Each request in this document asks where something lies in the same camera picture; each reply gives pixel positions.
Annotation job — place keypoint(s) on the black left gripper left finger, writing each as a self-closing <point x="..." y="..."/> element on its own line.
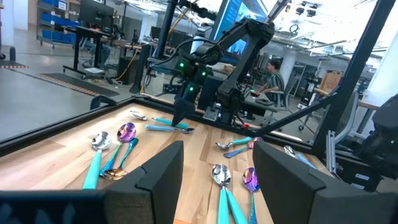
<point x="155" y="186"/>

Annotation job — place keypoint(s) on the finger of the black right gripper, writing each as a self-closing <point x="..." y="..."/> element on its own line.
<point x="189" y="107"/>
<point x="178" y="113"/>

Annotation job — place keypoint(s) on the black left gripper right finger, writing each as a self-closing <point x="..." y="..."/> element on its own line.
<point x="295" y="193"/>

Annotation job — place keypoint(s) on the gold iridescent spoon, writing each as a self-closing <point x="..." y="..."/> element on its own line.
<point x="114" y="174"/>

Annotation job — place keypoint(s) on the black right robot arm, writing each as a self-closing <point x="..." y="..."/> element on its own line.
<point x="247" y="65"/>

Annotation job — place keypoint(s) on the orange plastic bin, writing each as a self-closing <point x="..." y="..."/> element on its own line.
<point x="180" y="221"/>

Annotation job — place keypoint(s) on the black round pole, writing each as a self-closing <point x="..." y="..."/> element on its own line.
<point x="166" y="25"/>

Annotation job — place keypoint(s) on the black box under desk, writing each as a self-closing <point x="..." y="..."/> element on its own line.
<point x="126" y="71"/>

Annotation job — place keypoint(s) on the monitor with blue screen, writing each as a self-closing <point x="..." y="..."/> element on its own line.
<point x="231" y="15"/>

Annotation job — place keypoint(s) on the person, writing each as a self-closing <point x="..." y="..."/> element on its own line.
<point x="275" y="82"/>

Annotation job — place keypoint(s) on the grey office chair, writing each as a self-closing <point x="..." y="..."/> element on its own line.
<point x="284" y="93"/>

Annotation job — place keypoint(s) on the black floor mat orange stripe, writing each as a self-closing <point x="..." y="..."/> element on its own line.
<point x="11" y="64"/>
<point x="81" y="84"/>

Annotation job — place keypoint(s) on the black machine housing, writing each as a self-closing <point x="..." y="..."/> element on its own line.
<point x="384" y="140"/>

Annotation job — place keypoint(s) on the black standing desk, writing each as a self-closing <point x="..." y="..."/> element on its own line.
<point x="90" y="31"/>

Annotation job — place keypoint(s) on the black computer monitor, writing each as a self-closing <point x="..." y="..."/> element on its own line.
<point x="96" y="14"/>

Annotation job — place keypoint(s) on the wooden desk top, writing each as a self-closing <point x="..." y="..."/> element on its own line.
<point x="368" y="104"/>

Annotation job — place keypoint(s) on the brown paper bag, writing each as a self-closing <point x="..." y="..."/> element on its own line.
<point x="331" y="81"/>

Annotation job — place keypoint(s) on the shelf with blue bins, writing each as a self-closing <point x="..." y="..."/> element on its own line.
<point x="59" y="21"/>

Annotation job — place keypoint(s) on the thin black frame strut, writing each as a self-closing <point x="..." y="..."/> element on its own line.
<point x="295" y="115"/>

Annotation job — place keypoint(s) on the black frame clamp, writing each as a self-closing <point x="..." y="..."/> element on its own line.
<point x="102" y="97"/>

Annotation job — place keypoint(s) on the black diagonal frame strut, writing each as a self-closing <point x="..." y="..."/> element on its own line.
<point x="354" y="71"/>

